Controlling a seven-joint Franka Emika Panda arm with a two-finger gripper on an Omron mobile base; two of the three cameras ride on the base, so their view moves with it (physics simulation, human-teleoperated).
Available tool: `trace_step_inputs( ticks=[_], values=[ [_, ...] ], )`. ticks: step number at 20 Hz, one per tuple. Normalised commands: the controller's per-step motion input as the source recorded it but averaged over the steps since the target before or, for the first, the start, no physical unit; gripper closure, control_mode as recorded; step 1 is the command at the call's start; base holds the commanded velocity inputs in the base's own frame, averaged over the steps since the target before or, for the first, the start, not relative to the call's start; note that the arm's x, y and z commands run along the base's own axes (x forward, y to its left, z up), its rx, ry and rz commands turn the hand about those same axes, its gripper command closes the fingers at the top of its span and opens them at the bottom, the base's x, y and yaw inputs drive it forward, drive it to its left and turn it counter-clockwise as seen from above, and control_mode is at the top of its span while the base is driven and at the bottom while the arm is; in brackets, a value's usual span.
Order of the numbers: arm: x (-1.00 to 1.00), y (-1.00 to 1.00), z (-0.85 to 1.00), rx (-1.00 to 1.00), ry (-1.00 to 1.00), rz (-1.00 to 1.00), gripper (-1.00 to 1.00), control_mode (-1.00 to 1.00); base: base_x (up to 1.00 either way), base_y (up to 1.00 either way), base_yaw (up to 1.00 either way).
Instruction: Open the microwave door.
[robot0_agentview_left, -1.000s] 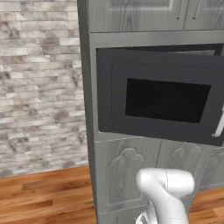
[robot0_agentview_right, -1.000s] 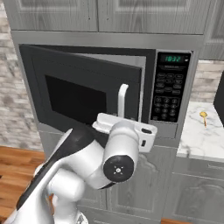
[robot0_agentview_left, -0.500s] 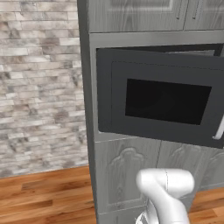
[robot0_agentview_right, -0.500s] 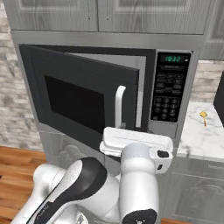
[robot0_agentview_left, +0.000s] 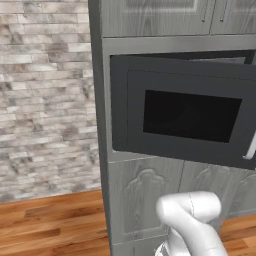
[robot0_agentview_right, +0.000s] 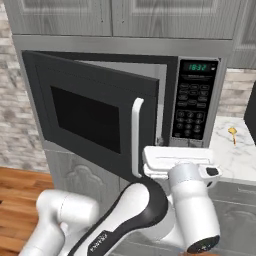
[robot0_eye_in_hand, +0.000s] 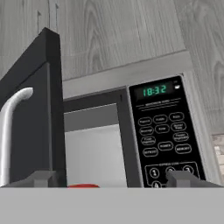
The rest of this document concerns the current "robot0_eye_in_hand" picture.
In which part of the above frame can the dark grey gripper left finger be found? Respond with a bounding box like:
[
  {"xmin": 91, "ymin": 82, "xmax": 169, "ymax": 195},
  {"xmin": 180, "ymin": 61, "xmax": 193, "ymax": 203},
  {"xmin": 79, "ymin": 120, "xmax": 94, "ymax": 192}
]
[{"xmin": 6, "ymin": 170, "xmax": 58, "ymax": 188}]

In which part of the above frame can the silver microwave door handle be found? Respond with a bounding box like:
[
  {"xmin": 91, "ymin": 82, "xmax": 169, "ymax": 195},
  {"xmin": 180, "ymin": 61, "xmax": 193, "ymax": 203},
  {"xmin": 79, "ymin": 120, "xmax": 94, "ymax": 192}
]
[{"xmin": 0, "ymin": 87, "xmax": 34, "ymax": 187}]

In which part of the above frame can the black microwave door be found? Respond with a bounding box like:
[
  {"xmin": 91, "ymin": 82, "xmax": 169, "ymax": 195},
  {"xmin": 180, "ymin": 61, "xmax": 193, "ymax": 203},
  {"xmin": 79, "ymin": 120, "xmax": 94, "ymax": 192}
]
[{"xmin": 0, "ymin": 27, "xmax": 67, "ymax": 188}]

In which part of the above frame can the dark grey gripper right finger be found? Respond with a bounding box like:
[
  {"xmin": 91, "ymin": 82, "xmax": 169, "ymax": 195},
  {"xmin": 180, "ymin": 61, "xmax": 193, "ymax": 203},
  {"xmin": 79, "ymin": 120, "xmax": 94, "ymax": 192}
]
[{"xmin": 166, "ymin": 170, "xmax": 223, "ymax": 188}]

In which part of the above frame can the red round object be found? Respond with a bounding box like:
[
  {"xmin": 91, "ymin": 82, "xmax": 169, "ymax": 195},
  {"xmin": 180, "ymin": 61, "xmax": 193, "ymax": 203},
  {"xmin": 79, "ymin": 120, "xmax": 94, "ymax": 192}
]
[{"xmin": 67, "ymin": 184, "xmax": 101, "ymax": 188}]

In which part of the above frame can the grey wooden cupboard door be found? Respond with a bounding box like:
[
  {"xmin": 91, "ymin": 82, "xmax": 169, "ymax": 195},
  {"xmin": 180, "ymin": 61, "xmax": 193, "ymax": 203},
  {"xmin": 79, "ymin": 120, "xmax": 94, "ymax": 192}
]
[
  {"xmin": 173, "ymin": 0, "xmax": 224, "ymax": 137},
  {"xmin": 0, "ymin": 0, "xmax": 50, "ymax": 81},
  {"xmin": 57, "ymin": 0, "xmax": 187, "ymax": 81}
]

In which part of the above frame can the silver and black microwave oven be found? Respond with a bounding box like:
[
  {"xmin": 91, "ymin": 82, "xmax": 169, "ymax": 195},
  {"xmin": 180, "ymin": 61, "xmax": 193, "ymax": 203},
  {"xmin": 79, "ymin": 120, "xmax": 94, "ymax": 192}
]
[{"xmin": 62, "ymin": 50, "xmax": 221, "ymax": 188}]

